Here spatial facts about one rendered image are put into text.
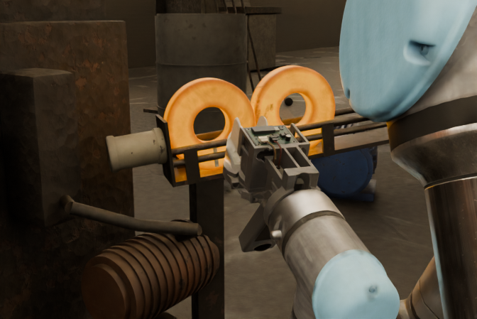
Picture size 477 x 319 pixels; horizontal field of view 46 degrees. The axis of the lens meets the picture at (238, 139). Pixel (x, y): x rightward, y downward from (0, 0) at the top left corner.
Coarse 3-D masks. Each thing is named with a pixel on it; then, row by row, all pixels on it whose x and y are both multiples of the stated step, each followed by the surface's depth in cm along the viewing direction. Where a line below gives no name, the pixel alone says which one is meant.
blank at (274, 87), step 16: (272, 80) 94; (288, 80) 95; (304, 80) 96; (320, 80) 97; (256, 96) 94; (272, 96) 94; (304, 96) 98; (320, 96) 97; (256, 112) 94; (272, 112) 95; (320, 112) 98
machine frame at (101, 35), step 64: (0, 0) 91; (64, 0) 101; (0, 64) 87; (64, 64) 96; (0, 128) 88; (128, 128) 110; (0, 192) 90; (128, 192) 113; (0, 256) 91; (64, 256) 102
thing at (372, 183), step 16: (336, 128) 271; (320, 160) 256; (336, 160) 254; (352, 160) 252; (368, 160) 252; (320, 176) 258; (336, 176) 256; (352, 176) 254; (368, 176) 254; (336, 192) 257; (352, 192) 255; (368, 192) 269
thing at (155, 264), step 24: (144, 240) 89; (168, 240) 90; (192, 240) 92; (96, 264) 85; (120, 264) 82; (144, 264) 84; (168, 264) 87; (192, 264) 91; (216, 264) 96; (96, 288) 84; (120, 288) 81; (144, 288) 82; (168, 288) 86; (192, 288) 92; (96, 312) 85; (120, 312) 81; (144, 312) 82
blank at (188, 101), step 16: (208, 80) 90; (176, 96) 90; (192, 96) 90; (208, 96) 91; (224, 96) 92; (240, 96) 92; (176, 112) 89; (192, 112) 90; (224, 112) 94; (240, 112) 93; (176, 128) 90; (192, 128) 91; (224, 128) 96; (176, 144) 91; (192, 144) 92
